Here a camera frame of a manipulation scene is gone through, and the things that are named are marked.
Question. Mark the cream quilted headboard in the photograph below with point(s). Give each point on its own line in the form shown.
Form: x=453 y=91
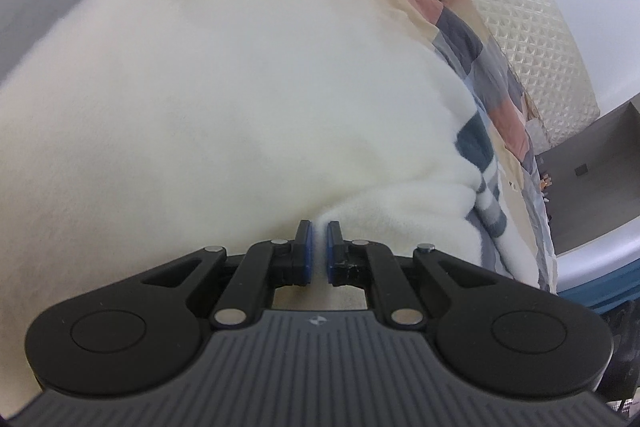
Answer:
x=525 y=22

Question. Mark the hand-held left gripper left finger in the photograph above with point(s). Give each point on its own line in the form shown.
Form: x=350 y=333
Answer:
x=306 y=257

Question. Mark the dark wall socket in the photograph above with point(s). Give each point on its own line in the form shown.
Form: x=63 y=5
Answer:
x=580 y=169

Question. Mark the grey wardrobe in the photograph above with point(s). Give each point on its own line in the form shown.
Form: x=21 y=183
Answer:
x=600 y=187

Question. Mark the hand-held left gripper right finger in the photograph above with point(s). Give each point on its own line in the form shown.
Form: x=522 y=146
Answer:
x=330 y=257

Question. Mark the white striped fuzzy sweater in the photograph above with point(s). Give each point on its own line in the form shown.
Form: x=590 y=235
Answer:
x=240 y=97

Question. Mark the checkered bed cover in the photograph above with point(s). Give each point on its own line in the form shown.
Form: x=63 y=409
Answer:
x=480 y=57

